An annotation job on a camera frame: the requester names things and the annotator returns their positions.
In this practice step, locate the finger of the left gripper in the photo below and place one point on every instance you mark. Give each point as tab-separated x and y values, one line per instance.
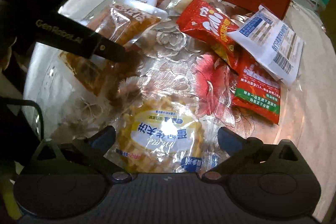
108	49

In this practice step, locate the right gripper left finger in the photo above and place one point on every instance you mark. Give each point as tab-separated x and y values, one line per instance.
93	150

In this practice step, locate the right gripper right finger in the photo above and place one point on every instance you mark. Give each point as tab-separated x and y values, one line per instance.
240	150

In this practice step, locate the brown toast bread packet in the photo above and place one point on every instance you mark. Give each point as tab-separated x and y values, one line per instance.
121	23

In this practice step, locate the red green label packet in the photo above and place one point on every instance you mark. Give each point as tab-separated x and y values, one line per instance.
256	90

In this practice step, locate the red Trolli candy packet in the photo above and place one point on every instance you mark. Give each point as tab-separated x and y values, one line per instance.
205	22

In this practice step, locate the white bread bag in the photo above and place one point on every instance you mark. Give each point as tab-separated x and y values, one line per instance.
272	43

